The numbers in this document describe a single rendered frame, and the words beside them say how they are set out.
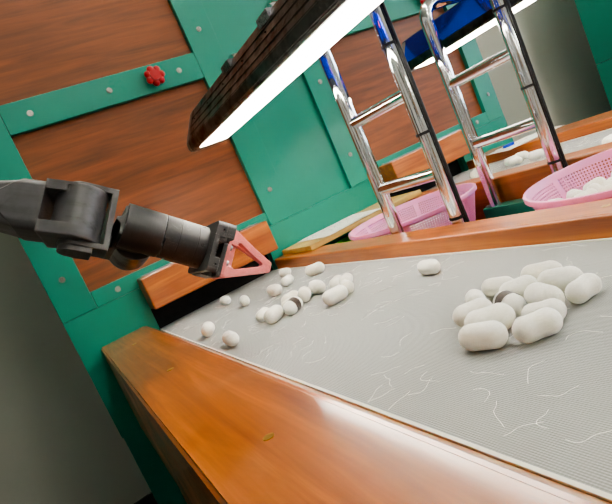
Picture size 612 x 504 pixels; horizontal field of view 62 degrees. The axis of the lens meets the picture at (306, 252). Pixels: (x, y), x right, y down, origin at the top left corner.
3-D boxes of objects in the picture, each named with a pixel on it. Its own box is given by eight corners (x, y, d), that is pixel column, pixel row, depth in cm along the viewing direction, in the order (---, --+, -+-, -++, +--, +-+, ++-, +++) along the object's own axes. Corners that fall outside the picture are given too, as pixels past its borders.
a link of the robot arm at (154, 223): (112, 236, 59) (124, 193, 61) (103, 252, 65) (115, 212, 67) (169, 252, 62) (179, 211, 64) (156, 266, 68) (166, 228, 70)
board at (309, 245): (312, 250, 107) (309, 245, 107) (283, 255, 120) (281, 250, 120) (422, 193, 121) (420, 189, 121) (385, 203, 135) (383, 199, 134)
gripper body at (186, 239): (211, 233, 73) (160, 217, 70) (233, 224, 64) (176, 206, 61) (199, 276, 72) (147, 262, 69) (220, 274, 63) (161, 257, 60)
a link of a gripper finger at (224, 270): (263, 247, 76) (203, 229, 73) (282, 243, 70) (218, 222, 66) (252, 291, 75) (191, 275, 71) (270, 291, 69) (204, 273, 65)
